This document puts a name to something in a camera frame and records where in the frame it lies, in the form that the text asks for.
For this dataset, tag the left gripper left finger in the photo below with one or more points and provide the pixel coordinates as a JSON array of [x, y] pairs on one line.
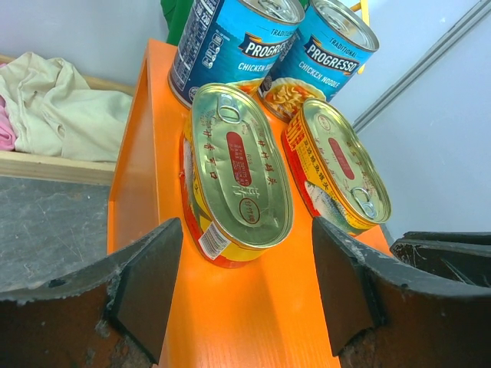
[[112, 313]]

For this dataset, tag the pink cloth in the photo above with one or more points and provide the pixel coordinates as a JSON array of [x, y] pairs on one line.
[[7, 134]]

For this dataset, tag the yellow plastic hanger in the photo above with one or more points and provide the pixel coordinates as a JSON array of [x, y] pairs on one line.
[[362, 7]]

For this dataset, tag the green tank top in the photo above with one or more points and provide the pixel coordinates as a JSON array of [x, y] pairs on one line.
[[176, 19]]

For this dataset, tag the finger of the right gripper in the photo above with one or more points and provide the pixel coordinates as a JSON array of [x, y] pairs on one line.
[[462, 257]]

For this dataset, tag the aluminium corner profile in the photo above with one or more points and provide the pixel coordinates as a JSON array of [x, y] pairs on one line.
[[450, 39]]

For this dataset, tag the wooden tray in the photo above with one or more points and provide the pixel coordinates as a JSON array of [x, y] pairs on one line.
[[55, 168]]

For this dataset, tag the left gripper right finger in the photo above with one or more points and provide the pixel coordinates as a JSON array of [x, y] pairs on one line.
[[380, 312]]

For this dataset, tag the oval red sardine tin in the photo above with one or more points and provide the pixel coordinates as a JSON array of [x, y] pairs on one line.
[[237, 200]]

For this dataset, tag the blue soup can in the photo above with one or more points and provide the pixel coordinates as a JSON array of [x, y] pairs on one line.
[[245, 75]]

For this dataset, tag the beige cloth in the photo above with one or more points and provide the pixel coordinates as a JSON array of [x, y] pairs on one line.
[[54, 112]]

